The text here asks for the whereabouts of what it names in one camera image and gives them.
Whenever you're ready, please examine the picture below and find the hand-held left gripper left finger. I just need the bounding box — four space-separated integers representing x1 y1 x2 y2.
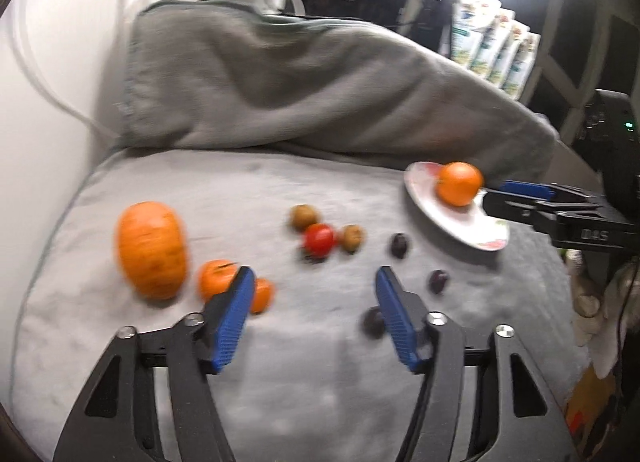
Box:
52 266 257 462

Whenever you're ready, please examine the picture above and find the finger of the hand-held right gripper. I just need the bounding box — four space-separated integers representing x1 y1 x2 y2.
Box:
482 181 608 207
482 193 601 236

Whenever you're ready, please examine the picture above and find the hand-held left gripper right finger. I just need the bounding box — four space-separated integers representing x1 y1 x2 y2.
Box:
375 266 583 462

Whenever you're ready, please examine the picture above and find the small mandarin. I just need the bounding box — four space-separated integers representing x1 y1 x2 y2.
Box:
248 278 276 314
198 260 241 303

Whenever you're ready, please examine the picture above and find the medium orange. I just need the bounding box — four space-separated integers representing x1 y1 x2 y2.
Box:
436 162 485 207

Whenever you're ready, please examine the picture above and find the white plate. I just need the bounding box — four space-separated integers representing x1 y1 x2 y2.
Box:
404 162 511 253

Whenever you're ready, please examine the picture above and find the brown kiwi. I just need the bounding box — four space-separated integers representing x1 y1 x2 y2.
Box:
290 205 321 231
340 224 366 253

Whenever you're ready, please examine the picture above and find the person's right hand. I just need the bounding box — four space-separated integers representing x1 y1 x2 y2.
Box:
570 251 640 378

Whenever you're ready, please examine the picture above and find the red tomato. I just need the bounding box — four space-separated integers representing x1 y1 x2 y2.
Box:
304 223 337 257

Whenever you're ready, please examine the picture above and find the white green printed packet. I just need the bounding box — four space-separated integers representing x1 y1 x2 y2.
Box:
510 32 542 97
500 22 531 90
450 0 501 72
480 9 516 82

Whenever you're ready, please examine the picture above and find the white framed glass door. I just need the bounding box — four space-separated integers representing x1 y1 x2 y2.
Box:
520 0 640 143

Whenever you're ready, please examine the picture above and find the orange cardboard box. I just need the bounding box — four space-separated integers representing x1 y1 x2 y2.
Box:
565 367 621 448

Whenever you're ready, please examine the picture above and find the grey blanket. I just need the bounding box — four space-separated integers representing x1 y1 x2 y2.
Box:
120 0 558 173

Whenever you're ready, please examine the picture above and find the white cable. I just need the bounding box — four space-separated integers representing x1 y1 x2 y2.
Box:
10 0 191 143

